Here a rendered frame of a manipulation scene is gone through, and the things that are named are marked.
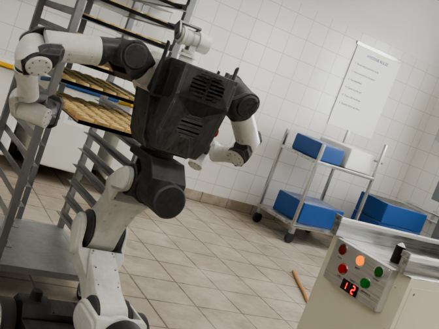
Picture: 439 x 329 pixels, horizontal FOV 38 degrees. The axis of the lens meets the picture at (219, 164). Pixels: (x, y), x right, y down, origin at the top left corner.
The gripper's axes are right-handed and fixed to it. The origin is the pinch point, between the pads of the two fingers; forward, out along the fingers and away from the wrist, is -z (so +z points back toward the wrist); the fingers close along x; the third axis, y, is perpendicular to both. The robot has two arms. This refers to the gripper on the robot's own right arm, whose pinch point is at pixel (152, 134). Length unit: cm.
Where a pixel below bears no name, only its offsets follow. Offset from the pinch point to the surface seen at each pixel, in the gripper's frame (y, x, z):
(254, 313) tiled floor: -99, -87, 59
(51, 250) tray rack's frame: -15, -72, -33
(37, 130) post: 24.2, -13.1, -37.9
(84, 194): -35, -46, -35
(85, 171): -42, -37, -42
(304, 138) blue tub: -338, 3, 22
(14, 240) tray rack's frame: -7, -72, -49
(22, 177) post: 24, -33, -38
